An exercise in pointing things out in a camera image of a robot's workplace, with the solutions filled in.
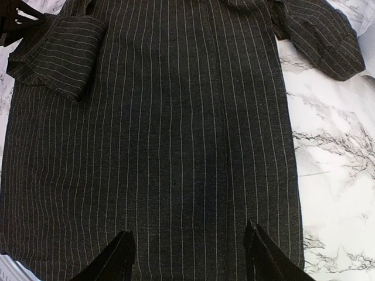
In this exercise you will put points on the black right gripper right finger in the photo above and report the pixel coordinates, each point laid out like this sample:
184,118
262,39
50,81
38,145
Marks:
265,260

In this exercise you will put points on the black pinstriped long sleeve shirt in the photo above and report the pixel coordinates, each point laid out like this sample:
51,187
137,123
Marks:
168,119

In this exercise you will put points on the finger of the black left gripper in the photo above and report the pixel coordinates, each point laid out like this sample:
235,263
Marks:
16,17

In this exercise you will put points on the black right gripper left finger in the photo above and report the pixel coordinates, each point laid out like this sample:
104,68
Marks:
114,262

